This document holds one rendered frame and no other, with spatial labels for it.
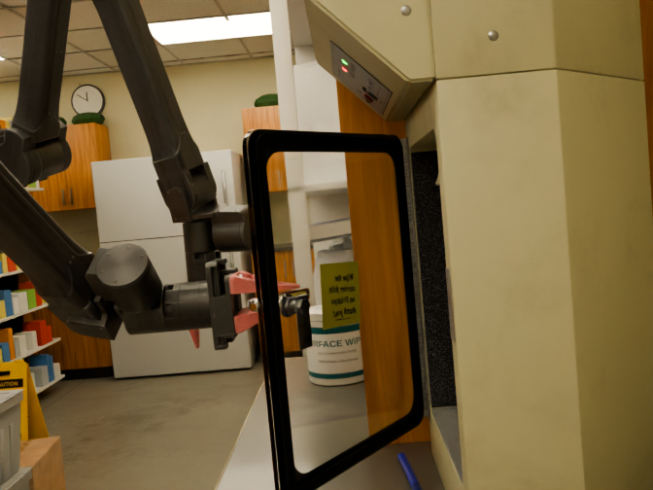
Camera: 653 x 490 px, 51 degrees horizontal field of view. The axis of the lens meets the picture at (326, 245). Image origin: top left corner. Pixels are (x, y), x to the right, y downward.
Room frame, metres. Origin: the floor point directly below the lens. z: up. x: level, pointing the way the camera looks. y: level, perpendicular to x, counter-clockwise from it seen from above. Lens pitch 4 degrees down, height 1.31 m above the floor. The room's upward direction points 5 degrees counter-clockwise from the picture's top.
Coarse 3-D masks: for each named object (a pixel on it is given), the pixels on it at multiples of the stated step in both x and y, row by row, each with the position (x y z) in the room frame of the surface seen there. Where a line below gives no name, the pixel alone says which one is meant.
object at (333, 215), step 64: (320, 192) 0.79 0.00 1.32; (384, 192) 0.90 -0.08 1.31; (256, 256) 0.70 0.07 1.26; (320, 256) 0.78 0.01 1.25; (384, 256) 0.89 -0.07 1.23; (320, 320) 0.78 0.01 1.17; (384, 320) 0.88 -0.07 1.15; (320, 384) 0.77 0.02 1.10; (384, 384) 0.87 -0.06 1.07; (320, 448) 0.76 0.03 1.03
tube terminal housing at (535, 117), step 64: (448, 0) 0.64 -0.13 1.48; (512, 0) 0.63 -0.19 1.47; (576, 0) 0.67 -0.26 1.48; (448, 64) 0.64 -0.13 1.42; (512, 64) 0.63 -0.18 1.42; (576, 64) 0.66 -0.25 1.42; (640, 64) 0.76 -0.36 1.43; (448, 128) 0.64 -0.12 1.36; (512, 128) 0.63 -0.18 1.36; (576, 128) 0.65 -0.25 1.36; (640, 128) 0.76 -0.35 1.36; (448, 192) 0.64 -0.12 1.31; (512, 192) 0.63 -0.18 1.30; (576, 192) 0.65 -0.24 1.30; (640, 192) 0.75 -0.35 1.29; (448, 256) 0.64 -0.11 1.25; (512, 256) 0.63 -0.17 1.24; (576, 256) 0.64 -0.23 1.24; (640, 256) 0.74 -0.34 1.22; (512, 320) 0.63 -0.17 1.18; (576, 320) 0.64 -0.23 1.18; (640, 320) 0.74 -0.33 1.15; (512, 384) 0.64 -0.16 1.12; (576, 384) 0.63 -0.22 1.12; (640, 384) 0.73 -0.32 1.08; (512, 448) 0.64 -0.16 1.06; (576, 448) 0.63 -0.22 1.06; (640, 448) 0.72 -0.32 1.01
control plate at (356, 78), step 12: (336, 48) 0.75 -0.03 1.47; (336, 60) 0.81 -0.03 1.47; (348, 60) 0.76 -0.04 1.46; (336, 72) 0.89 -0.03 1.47; (348, 72) 0.83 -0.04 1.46; (360, 72) 0.77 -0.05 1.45; (348, 84) 0.90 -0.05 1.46; (360, 84) 0.84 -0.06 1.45; (360, 96) 0.92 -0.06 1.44; (384, 96) 0.79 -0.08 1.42; (384, 108) 0.86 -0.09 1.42
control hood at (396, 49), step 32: (320, 0) 0.64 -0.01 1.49; (352, 0) 0.64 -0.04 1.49; (384, 0) 0.64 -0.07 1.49; (416, 0) 0.64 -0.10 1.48; (320, 32) 0.74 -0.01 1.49; (352, 32) 0.64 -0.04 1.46; (384, 32) 0.64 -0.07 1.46; (416, 32) 0.64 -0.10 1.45; (320, 64) 0.95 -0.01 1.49; (384, 64) 0.65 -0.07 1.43; (416, 64) 0.64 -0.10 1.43; (416, 96) 0.73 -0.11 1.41
